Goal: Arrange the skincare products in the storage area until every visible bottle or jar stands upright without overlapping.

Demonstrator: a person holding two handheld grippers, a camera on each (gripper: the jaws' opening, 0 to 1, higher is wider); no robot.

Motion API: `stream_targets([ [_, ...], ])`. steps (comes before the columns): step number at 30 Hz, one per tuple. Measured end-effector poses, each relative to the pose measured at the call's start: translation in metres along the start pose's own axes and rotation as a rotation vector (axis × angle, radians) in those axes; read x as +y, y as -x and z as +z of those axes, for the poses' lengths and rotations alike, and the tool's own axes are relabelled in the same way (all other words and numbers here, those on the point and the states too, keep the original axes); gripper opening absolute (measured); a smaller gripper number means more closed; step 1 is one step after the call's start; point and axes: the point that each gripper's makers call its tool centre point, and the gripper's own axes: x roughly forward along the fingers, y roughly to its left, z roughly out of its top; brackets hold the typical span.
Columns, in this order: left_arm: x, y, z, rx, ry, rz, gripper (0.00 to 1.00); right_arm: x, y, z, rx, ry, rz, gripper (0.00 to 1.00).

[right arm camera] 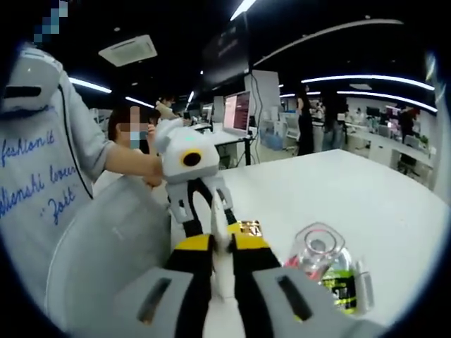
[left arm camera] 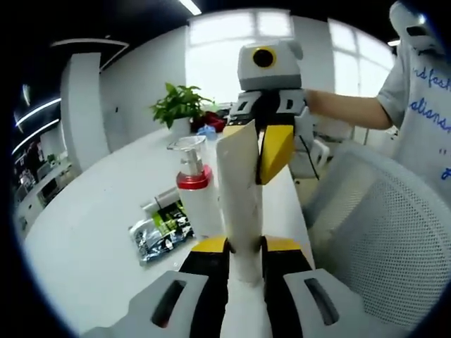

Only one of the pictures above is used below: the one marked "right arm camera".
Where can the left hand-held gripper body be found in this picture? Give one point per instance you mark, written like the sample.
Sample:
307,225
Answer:
176,155

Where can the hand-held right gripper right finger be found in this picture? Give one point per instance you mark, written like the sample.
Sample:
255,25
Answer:
257,281

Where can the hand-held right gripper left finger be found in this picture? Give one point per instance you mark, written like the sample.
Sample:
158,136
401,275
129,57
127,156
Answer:
190,281

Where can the gold skincare sachet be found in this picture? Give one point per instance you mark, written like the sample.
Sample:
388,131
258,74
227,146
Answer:
251,227

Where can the red collared white skincare bottle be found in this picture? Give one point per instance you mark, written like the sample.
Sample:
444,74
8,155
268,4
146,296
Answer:
317,243

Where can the green black skincare sachet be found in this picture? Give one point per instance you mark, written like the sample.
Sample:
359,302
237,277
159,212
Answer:
338,288

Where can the person's left hand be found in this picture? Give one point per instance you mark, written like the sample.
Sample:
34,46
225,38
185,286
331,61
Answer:
155,172

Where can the black laptop stand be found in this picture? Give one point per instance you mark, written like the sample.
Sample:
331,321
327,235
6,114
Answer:
248,151

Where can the blue water jug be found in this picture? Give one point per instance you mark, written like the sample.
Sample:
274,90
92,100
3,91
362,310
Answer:
273,142

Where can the computer monitor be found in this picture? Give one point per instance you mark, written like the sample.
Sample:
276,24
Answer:
236,112

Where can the grey mesh office chair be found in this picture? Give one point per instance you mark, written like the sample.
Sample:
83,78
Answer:
105,229

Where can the white office chair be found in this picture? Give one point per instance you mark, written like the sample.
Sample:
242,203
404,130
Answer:
291,130

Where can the ceiling air conditioner vent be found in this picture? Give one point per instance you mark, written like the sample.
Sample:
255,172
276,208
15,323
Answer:
128,49

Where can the black hanging display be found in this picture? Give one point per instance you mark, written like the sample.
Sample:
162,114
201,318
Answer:
225,49

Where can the row of white office desks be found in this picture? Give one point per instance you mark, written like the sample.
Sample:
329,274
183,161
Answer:
380,141

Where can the long ceiling light strip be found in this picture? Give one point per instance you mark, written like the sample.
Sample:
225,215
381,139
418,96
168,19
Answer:
370,76

